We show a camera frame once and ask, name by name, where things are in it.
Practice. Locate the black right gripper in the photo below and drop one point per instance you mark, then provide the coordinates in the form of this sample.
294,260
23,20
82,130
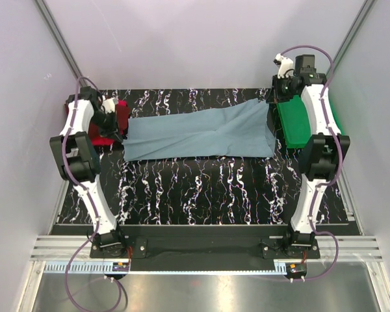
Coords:
275,96

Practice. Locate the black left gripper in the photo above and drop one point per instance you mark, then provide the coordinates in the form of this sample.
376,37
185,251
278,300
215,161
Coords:
112,131

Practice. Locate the light blue t shirt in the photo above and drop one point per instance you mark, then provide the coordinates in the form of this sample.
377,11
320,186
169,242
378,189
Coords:
236,131

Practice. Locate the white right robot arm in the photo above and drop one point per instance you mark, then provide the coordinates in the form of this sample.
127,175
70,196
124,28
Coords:
321,160

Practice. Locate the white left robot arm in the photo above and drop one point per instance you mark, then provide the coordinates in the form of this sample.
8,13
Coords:
78,162

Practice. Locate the bright red folded t shirt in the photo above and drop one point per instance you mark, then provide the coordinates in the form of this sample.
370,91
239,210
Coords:
122,116

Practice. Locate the dark red folded t shirt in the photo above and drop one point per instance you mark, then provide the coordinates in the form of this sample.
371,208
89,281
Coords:
79,116

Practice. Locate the green plastic bin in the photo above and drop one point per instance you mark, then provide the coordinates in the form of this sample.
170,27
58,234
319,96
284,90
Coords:
294,122

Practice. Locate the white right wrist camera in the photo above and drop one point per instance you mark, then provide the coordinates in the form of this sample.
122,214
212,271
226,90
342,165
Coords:
285,66

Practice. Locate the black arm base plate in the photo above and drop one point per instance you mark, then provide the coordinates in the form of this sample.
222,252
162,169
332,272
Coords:
149,247

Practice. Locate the aluminium front rail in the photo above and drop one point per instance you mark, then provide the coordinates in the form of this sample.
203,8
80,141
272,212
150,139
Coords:
358,248

